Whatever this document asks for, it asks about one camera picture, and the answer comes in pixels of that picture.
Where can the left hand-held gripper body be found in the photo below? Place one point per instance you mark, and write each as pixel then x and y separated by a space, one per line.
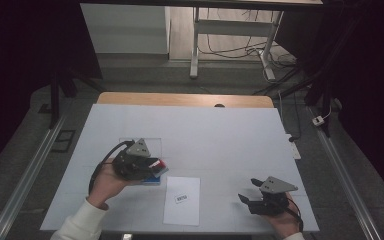
pixel 130 163

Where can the black stand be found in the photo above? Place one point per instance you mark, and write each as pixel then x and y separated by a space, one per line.
pixel 55 100

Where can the white cabinet panel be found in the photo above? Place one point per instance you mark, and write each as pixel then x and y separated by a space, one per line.
pixel 123 30

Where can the white desk frame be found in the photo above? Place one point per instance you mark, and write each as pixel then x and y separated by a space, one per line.
pixel 233 28

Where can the blue ink pad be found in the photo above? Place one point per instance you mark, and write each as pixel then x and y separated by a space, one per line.
pixel 151 181

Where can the large white table cover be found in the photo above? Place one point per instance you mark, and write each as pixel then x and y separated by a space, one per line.
pixel 213 140

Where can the wooden table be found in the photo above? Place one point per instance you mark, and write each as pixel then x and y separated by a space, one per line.
pixel 180 99

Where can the person's left hand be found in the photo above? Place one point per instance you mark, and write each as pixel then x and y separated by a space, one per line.
pixel 105 188

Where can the person's right hand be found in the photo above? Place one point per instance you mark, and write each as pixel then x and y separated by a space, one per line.
pixel 285 221

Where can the small white plug adapter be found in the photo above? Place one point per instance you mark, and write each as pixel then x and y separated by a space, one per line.
pixel 318 120

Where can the small white paper sheet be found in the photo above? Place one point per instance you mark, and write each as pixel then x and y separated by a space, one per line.
pixel 183 210

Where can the red stamp with grey base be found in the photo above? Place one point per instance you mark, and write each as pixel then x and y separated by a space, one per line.
pixel 161 168

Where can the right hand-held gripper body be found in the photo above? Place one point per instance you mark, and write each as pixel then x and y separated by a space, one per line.
pixel 270 200

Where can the metal floor rail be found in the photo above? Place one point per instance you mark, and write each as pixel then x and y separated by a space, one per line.
pixel 343 180
pixel 26 173

